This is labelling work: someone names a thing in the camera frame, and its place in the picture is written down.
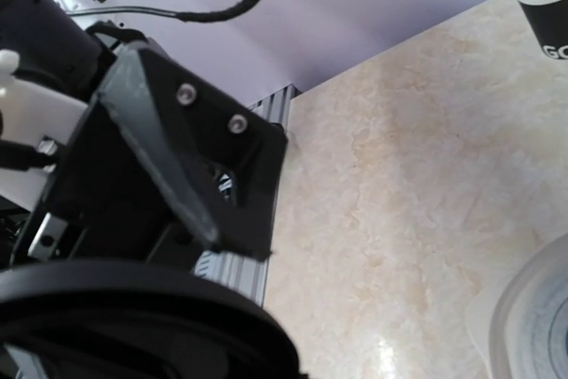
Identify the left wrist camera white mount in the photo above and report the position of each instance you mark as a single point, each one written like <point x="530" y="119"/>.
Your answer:
<point x="30" y="114"/>

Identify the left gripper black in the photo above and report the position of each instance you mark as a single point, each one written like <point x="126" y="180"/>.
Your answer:
<point x="167" y="168"/>

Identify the grey spiral pattern plate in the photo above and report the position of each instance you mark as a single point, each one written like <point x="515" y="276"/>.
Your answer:
<point x="518" y="325"/>

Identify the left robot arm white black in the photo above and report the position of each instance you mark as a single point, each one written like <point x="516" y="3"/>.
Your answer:
<point x="67" y="46"/>

